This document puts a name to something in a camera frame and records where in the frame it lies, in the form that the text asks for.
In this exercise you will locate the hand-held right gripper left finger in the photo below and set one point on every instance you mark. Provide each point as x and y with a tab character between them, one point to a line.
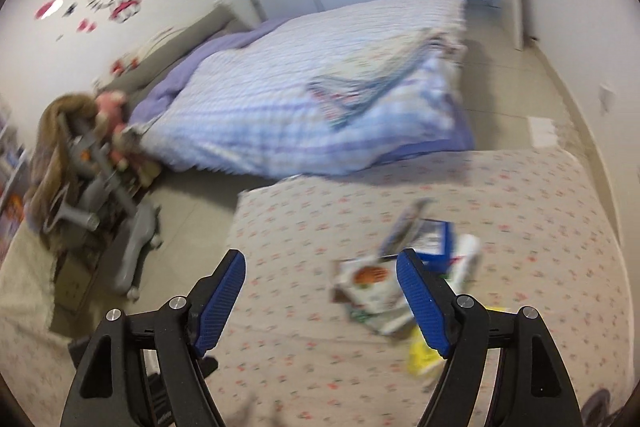
222	302

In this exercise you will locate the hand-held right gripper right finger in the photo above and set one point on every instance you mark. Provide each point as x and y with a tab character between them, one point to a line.
417	302

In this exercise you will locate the blue cardboard box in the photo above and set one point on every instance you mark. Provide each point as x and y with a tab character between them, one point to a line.
435	242

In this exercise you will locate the yellow wrapper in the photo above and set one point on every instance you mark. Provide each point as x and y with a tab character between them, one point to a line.
420	354

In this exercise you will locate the white packet orange print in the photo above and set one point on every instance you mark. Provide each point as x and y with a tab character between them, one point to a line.
367	279

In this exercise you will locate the white packet green print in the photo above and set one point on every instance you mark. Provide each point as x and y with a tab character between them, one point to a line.
465	257

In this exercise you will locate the striped wrapper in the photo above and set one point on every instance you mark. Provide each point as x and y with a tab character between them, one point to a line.
407	222

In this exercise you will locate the pale floral blanket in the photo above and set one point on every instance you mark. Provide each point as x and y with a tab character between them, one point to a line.
35	367

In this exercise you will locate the grey swivel chair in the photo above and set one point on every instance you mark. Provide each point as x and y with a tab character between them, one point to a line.
95	202

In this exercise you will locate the cream fringed blanket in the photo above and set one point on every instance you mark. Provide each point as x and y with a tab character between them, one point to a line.
25	277

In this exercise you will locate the blue plaid quilt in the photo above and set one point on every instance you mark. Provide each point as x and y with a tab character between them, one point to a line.
260	107

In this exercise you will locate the pink plush toy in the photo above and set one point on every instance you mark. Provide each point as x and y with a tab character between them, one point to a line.
111	107

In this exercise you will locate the purple bed sheet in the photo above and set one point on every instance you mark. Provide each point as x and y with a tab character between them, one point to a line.
170	82

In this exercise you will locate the folded striped blanket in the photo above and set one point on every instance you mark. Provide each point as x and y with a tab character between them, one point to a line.
360	82

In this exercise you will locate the brown cloth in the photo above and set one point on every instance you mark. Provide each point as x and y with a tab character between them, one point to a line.
45	157

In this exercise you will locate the white bookshelf with books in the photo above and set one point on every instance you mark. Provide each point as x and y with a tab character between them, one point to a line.
11	177

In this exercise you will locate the small red white plush toy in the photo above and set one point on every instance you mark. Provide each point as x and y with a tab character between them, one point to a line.
120	66

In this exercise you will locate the grey padded headboard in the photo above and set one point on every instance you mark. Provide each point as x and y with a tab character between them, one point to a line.
200	32

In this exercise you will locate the white wall socket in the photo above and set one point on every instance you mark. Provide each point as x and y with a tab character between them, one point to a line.
606	98

